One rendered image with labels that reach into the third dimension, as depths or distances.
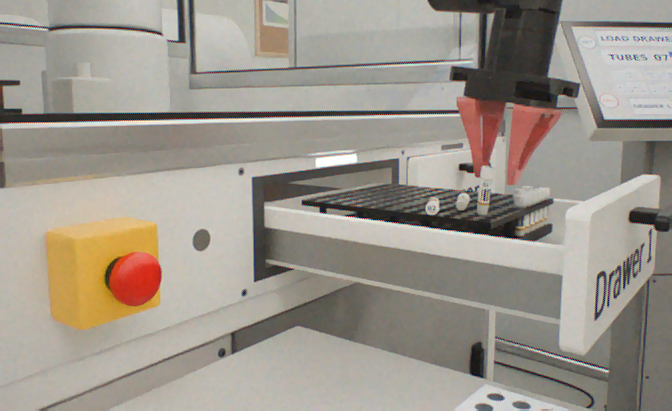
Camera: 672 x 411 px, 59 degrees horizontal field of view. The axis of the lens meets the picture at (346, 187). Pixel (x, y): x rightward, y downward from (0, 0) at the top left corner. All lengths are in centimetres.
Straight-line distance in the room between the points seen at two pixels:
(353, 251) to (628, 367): 114
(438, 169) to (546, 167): 151
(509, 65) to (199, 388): 39
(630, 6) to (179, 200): 196
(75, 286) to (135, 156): 12
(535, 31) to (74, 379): 48
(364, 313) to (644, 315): 87
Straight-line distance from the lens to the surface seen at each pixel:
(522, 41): 55
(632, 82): 144
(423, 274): 54
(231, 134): 61
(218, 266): 61
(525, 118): 53
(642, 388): 165
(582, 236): 46
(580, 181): 237
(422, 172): 89
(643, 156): 152
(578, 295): 48
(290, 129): 67
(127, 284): 46
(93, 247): 48
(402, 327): 96
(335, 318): 80
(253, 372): 58
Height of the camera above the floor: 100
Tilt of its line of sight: 8 degrees down
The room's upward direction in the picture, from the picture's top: straight up
